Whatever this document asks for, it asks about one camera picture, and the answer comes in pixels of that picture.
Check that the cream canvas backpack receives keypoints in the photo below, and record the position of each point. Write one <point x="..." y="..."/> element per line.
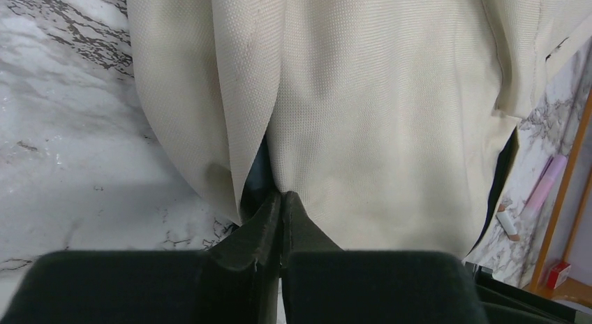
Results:
<point x="385" y="116"/>

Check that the brown tipped white marker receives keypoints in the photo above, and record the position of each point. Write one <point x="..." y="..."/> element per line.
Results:
<point x="507" y="223"/>

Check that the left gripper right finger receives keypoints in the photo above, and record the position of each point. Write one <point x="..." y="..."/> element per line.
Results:
<point x="323" y="283"/>

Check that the wooden shelf rack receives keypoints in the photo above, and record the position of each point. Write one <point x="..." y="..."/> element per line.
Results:
<point x="563" y="267"/>

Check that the pink highlighter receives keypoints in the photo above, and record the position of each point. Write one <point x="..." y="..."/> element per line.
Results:
<point x="543" y="187"/>

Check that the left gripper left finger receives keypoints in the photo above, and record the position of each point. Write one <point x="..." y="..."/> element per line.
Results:
<point x="235" y="281"/>

